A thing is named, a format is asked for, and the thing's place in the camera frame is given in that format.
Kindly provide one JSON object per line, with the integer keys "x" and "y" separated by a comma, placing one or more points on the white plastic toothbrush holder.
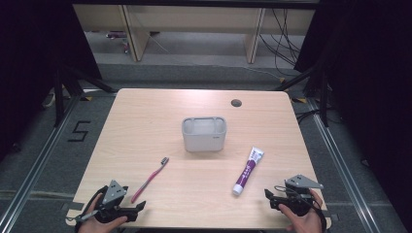
{"x": 204, "y": 139}

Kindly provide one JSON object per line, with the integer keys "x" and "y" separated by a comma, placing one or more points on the purple and white toothpaste tube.
{"x": 247, "y": 173}

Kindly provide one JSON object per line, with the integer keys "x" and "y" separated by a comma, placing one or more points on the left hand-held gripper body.
{"x": 113, "y": 192}

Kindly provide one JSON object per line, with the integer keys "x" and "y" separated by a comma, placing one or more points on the pink toothbrush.
{"x": 147, "y": 183}

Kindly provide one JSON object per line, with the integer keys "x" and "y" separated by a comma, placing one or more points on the yellow and black floor tape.
{"x": 299, "y": 100}

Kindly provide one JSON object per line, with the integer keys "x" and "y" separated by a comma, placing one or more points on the black curtain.
{"x": 32, "y": 64}
{"x": 372, "y": 81}

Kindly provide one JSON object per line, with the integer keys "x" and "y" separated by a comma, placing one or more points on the metal floor rail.
{"x": 343, "y": 168}
{"x": 35, "y": 168}

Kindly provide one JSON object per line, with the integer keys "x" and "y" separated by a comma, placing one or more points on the person's left hand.
{"x": 97, "y": 226}

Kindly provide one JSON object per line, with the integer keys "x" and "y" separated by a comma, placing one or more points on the person's right hand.
{"x": 304, "y": 225}

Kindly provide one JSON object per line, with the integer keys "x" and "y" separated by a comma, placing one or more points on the black metal stand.
{"x": 60, "y": 97}
{"x": 324, "y": 97}

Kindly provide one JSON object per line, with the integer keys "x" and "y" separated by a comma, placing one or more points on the pink items under desk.
{"x": 120, "y": 40}

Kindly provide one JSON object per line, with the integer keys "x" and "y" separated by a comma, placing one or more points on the grey tape strip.
{"x": 74, "y": 206}
{"x": 333, "y": 217}

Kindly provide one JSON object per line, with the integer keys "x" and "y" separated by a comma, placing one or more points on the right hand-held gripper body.
{"x": 299, "y": 194}

